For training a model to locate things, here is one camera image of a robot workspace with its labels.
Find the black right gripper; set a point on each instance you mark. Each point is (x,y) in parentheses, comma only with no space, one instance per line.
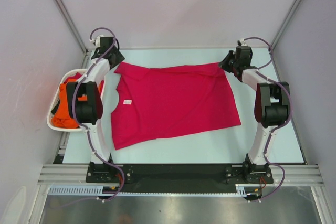
(223,63)

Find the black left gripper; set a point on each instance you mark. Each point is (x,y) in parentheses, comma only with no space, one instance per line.
(119,57)

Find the crimson red t-shirt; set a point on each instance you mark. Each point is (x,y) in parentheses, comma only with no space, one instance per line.
(170,102)

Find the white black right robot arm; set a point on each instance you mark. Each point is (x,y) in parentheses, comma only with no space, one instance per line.
(272,108)

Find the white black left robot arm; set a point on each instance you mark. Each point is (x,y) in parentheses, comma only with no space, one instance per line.
(85,103)

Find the dark red shirt in basket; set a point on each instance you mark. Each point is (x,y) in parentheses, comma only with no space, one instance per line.
(73,78)

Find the white plastic laundry basket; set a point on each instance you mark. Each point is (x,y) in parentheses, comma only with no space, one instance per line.
(56,98)

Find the black garment in basket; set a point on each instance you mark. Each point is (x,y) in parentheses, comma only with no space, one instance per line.
(55,108)

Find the orange t-shirt in basket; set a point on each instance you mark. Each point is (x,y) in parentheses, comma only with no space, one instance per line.
(62,117)

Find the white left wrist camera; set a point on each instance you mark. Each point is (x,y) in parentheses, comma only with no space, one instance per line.
(96,41)

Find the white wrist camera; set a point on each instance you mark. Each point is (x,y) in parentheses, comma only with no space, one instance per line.
(242,42)
(96,41)

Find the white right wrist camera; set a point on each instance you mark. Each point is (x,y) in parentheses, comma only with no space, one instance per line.
(242,42)

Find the aluminium corner post left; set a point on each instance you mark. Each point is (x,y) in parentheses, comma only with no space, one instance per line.
(71,25)

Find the aluminium corner post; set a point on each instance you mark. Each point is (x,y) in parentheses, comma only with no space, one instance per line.
(286,22)
(71,25)

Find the aluminium corner post right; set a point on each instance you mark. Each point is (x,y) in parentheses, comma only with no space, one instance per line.
(286,22)

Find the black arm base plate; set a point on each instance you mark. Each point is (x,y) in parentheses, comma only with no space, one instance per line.
(179,178)

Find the aluminium frame rail front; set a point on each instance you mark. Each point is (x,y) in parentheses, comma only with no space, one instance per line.
(75,174)

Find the white slotted cable duct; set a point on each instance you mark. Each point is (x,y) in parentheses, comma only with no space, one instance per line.
(73,190)

